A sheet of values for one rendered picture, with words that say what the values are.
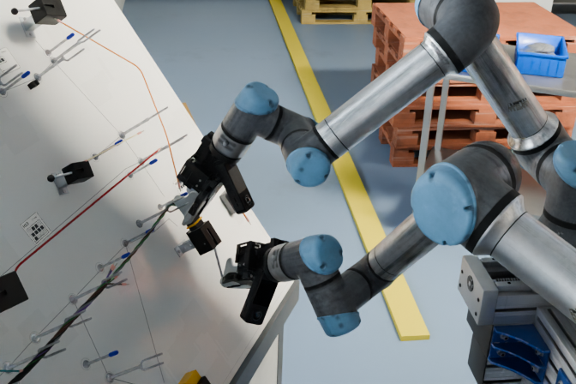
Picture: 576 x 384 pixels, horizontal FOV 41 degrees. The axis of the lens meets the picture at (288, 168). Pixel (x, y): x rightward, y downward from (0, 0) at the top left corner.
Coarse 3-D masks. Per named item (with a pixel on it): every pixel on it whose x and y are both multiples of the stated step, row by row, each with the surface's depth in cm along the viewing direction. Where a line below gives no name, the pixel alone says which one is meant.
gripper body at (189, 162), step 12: (204, 144) 158; (192, 156) 158; (204, 156) 157; (216, 156) 154; (192, 168) 157; (204, 168) 158; (180, 180) 160; (192, 180) 159; (204, 180) 157; (216, 180) 157; (216, 192) 163
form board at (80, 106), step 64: (0, 0) 156; (64, 0) 172; (64, 64) 164; (128, 64) 181; (0, 128) 144; (64, 128) 157; (128, 128) 172; (192, 128) 192; (0, 192) 138; (128, 192) 164; (0, 256) 133; (64, 256) 144; (192, 256) 173; (0, 320) 128; (128, 320) 150; (192, 320) 165
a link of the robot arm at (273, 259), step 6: (276, 246) 151; (282, 246) 149; (270, 252) 151; (276, 252) 149; (270, 258) 150; (276, 258) 148; (270, 264) 149; (276, 264) 148; (270, 270) 150; (276, 270) 148; (276, 276) 150; (282, 276) 148
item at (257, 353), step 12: (288, 300) 195; (276, 312) 190; (288, 312) 197; (276, 324) 189; (264, 336) 181; (276, 336) 191; (252, 348) 177; (264, 348) 183; (252, 360) 175; (240, 372) 170; (252, 372) 177
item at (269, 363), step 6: (276, 342) 207; (270, 348) 202; (276, 348) 208; (270, 354) 203; (276, 354) 209; (264, 360) 199; (270, 360) 205; (276, 360) 210; (264, 366) 200; (270, 366) 206; (276, 366) 211; (258, 372) 196; (264, 372) 201; (270, 372) 207; (276, 372) 212; (252, 378) 192; (258, 378) 197; (264, 378) 202; (270, 378) 208; (276, 378) 214
